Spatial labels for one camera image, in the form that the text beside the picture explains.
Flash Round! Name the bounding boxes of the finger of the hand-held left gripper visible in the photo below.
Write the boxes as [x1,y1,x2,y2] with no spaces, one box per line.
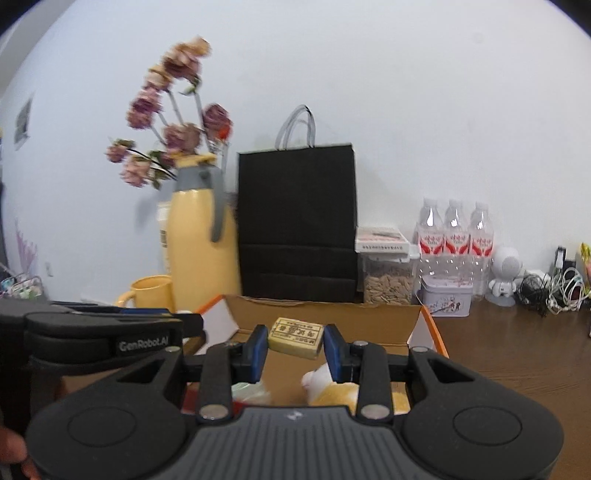
[25,312,205,365]
[48,301,174,319]

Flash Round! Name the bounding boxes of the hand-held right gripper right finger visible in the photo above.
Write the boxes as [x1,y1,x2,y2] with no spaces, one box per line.
[323,324,476,423]

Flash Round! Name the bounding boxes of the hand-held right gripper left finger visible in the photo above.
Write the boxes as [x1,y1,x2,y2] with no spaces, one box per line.
[115,324,269,423]

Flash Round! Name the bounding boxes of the yellow labelled block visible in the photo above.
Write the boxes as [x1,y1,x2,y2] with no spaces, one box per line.
[269,317,325,361]

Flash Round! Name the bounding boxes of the orange printed cardboard box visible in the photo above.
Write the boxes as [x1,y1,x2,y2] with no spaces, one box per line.
[182,294,450,416]

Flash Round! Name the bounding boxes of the person's left hand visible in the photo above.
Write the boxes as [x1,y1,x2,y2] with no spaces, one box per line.
[0,425,40,480]

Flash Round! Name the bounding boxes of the yellow mug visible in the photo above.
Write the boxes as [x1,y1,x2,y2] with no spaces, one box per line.
[114,275,175,311]

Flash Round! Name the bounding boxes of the orange white plush toy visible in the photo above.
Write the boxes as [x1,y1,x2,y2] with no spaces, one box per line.
[301,362,411,412]

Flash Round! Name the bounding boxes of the pale plastic packet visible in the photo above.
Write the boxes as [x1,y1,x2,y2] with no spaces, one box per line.
[230,382,271,408]

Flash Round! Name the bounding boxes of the yellow thermos jug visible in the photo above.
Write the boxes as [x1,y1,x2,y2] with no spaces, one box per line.
[166,154,243,312]

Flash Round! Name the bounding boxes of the white carton black label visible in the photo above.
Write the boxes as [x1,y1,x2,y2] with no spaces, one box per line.
[157,200,174,260]

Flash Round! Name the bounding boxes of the clear seed container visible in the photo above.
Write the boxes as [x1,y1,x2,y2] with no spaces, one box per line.
[356,249,422,305]

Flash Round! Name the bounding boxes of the pale printed tin box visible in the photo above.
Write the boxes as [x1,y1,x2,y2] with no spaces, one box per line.
[418,274,474,318]

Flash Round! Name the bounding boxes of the white red flat box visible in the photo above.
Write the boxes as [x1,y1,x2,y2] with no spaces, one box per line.
[355,226,411,254]

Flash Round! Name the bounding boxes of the black paper bag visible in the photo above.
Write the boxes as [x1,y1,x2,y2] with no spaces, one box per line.
[237,105,358,303]

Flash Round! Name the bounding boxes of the dried pink flowers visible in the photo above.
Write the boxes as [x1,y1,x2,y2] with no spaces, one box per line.
[106,37,234,190]

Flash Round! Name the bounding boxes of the white robot figure speaker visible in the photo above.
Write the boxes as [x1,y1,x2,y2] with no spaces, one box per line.
[487,246,527,306]

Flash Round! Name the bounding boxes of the black charger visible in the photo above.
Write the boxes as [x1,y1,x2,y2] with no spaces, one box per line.
[555,247,578,278]

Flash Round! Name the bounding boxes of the wire rack with small items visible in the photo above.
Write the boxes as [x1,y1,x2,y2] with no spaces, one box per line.
[0,272,44,302]

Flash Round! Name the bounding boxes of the purple plant wall sticker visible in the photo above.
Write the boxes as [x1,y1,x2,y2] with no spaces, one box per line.
[14,220,40,278]

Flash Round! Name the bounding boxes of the wall picture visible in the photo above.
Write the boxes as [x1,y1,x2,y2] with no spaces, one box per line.
[14,95,35,151]

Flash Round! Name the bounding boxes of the white tangled cables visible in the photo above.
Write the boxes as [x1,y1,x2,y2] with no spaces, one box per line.
[547,267,586,315]

